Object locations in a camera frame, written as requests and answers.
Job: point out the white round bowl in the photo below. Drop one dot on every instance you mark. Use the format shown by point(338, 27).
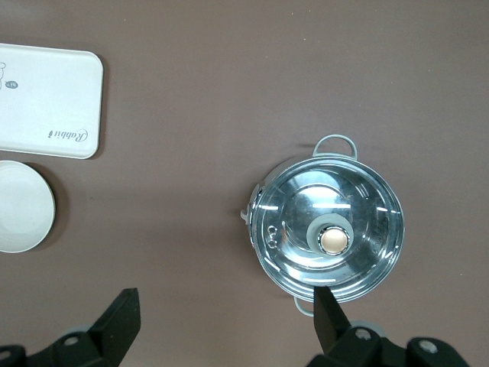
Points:
point(23, 206)

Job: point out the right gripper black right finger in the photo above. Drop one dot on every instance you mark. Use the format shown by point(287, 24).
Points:
point(328, 325)

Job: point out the brown table mat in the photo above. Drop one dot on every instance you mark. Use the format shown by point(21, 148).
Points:
point(191, 191)

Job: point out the cream rabbit-print tray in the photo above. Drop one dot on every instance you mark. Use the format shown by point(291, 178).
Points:
point(46, 114)

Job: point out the glass pot lid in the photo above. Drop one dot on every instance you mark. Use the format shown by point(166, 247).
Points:
point(363, 191)

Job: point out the grey steel cooking pot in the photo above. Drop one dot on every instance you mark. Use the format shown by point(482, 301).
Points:
point(253, 214)

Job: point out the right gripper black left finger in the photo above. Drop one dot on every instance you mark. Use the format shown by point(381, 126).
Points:
point(114, 329)

